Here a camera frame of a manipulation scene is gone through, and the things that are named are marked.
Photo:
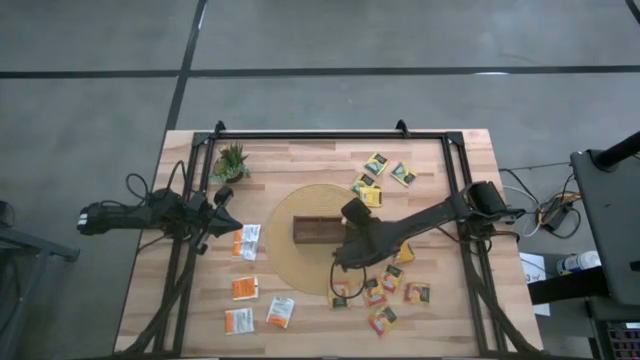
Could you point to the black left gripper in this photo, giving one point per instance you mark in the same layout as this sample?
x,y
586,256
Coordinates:
x,y
202,225

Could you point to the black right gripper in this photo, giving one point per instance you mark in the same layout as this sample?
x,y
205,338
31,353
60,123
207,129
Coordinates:
x,y
370,250

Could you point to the dark wooden tea box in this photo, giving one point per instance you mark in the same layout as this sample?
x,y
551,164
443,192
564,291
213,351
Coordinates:
x,y
315,230

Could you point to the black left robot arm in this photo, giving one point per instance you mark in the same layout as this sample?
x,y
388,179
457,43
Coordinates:
x,y
115,217

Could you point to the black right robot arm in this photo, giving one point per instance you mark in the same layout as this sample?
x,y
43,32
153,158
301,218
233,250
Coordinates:
x,y
430,220

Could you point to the orange and white tea packet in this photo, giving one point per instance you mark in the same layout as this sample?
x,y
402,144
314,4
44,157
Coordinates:
x,y
280,312
248,233
239,321
245,288
246,251

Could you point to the plain golden orange tea packet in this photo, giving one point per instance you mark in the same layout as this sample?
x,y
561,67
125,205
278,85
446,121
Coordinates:
x,y
406,254

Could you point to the potted green succulent plant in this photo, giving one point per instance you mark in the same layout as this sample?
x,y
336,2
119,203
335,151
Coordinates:
x,y
230,162

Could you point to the round woven beige placemat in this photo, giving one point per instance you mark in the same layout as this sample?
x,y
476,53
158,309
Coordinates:
x,y
300,270

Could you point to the white paper sheet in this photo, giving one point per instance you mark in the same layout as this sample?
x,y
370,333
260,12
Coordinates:
x,y
532,267

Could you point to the grey metal stand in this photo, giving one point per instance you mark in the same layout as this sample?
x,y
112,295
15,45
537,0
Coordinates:
x,y
30,250

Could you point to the black slanted bar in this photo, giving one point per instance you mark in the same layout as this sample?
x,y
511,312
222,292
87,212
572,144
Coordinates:
x,y
565,286

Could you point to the white plastic bottle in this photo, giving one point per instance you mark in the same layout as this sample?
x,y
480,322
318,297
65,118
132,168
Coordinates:
x,y
580,262

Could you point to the grey equipment cart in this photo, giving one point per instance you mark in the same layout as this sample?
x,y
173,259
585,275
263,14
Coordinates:
x,y
615,225

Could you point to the black pole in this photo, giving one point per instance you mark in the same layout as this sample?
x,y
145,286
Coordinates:
x,y
617,150

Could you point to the keyboard with coloured keys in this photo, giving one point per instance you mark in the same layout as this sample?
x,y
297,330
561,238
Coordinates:
x,y
624,342

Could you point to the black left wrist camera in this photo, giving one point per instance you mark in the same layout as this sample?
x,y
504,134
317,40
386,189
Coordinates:
x,y
224,196

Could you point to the black aluminium rig frame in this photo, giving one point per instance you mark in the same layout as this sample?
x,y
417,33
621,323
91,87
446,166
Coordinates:
x,y
325,135

